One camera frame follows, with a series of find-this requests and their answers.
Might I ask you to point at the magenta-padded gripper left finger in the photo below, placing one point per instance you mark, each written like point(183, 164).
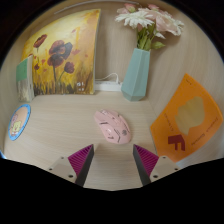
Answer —
point(80, 163)

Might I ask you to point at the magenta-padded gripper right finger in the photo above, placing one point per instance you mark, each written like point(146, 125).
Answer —
point(148, 163)

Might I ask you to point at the pink computer mouse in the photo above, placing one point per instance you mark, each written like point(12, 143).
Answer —
point(111, 126)

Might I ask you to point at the round blue-rimmed cartoon mouse pad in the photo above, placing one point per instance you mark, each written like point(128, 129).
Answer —
point(20, 121)

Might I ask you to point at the orange booklet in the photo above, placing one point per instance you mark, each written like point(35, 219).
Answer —
point(193, 116)

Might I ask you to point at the white power strip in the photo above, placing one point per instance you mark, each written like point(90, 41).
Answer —
point(108, 87)

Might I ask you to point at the teal faceted vase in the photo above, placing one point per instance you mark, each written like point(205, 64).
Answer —
point(136, 76)

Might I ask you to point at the green-covered book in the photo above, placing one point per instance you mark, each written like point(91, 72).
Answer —
point(24, 76)

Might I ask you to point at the yellow poppy flower painting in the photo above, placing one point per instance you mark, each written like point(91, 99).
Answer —
point(66, 50)

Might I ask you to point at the white and pink flower bouquet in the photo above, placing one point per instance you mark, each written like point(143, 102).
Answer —
point(146, 18)

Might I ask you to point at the white light bar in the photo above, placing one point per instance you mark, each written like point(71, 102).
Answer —
point(90, 5)

